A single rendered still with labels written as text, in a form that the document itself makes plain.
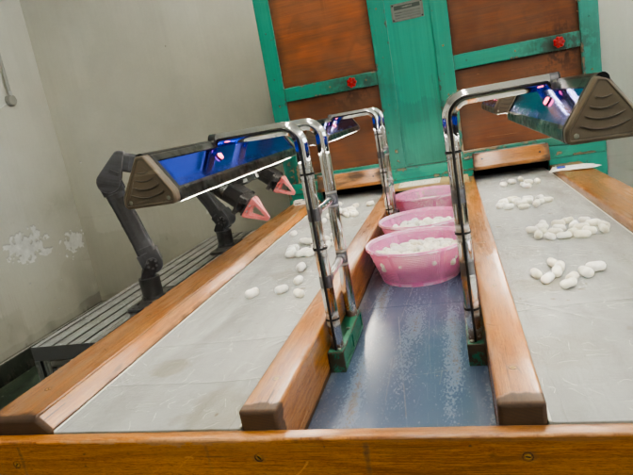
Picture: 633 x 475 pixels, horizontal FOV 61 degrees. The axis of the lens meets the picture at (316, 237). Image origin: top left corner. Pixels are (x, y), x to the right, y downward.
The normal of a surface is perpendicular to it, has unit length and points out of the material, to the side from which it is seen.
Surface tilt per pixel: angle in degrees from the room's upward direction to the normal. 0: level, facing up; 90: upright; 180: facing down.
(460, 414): 0
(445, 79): 90
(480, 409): 0
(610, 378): 0
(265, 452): 90
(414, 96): 90
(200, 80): 90
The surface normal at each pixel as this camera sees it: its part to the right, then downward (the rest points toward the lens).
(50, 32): -0.21, 0.24
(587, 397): -0.18, -0.96
